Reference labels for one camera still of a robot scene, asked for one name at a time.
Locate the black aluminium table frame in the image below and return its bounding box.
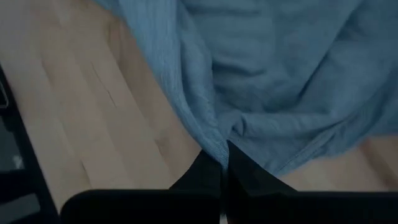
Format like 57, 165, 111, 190
0, 63, 60, 224

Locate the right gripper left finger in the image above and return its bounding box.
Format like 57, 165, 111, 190
60, 150, 223, 224

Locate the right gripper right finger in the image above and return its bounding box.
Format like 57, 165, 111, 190
226, 141, 398, 224

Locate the light grey garment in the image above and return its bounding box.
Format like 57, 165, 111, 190
93, 0, 398, 177

